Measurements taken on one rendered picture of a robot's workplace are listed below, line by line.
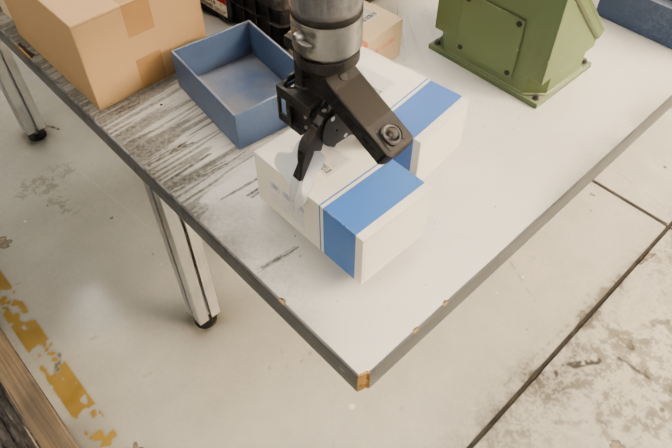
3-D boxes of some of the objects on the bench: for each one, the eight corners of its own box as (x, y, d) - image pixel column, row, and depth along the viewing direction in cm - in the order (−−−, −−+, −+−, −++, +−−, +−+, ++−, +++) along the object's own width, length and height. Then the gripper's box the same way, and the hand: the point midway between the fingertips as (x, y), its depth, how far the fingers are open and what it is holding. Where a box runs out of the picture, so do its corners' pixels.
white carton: (460, 144, 97) (469, 99, 90) (414, 187, 91) (420, 142, 84) (360, 90, 106) (362, 45, 99) (313, 126, 100) (311, 81, 93)
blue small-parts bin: (730, 26, 118) (748, -7, 113) (693, 59, 112) (710, 25, 106) (633, -14, 128) (646, -47, 123) (594, 13, 121) (605, -20, 116)
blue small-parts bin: (318, 111, 102) (317, 77, 97) (239, 150, 96) (233, 116, 91) (253, 53, 113) (249, 19, 108) (178, 84, 107) (170, 50, 102)
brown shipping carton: (210, 55, 112) (195, -28, 100) (100, 111, 102) (69, 26, 90) (122, -9, 127) (100, -89, 115) (18, 34, 117) (-18, -48, 105)
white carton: (424, 233, 83) (432, 187, 76) (360, 285, 78) (363, 241, 71) (323, 155, 93) (322, 109, 86) (259, 197, 87) (253, 151, 81)
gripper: (358, -7, 73) (355, 121, 88) (225, 62, 65) (246, 192, 80) (412, 23, 69) (400, 152, 84) (278, 101, 61) (290, 230, 75)
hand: (340, 183), depth 81 cm, fingers closed on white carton, 13 cm apart
